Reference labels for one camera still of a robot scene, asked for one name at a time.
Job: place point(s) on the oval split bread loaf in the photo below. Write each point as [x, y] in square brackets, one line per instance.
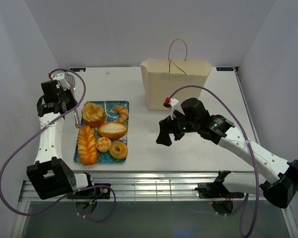
[112, 130]

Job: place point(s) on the aluminium frame rail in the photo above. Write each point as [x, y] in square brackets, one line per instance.
[132, 187]

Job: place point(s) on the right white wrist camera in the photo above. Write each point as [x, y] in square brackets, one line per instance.
[173, 105]

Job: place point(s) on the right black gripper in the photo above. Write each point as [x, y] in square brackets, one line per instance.
[166, 127]

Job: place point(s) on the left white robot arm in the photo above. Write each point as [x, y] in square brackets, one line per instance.
[50, 175]

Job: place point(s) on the left blue table label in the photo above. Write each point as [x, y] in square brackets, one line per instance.
[78, 69]

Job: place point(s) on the right blue table label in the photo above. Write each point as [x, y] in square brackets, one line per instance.
[224, 69]

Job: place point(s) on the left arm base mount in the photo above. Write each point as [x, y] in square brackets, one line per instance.
[101, 192]

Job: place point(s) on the long braided orange bread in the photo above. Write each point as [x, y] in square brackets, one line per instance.
[86, 145]

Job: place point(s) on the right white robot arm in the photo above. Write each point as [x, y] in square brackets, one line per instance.
[275, 178]

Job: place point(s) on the teal patterned tray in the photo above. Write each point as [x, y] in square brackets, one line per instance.
[110, 115]

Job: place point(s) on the fake croissant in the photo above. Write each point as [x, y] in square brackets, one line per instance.
[122, 111]

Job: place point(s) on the brown paper bag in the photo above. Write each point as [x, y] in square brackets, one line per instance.
[162, 77]

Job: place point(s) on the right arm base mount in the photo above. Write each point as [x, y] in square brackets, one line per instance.
[216, 188]

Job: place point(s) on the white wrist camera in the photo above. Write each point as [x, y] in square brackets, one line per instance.
[60, 78]
[173, 105]

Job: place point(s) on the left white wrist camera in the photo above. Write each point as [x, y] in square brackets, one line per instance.
[60, 78]

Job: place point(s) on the round orange sugared bun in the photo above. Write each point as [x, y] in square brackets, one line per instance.
[93, 114]

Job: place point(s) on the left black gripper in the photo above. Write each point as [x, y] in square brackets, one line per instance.
[73, 102]

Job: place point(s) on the small round scored roll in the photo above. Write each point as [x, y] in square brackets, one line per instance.
[103, 144]

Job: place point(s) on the fake bagel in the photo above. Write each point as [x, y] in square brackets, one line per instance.
[118, 150]

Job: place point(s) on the blue table label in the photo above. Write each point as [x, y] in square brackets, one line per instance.
[224, 69]
[78, 69]

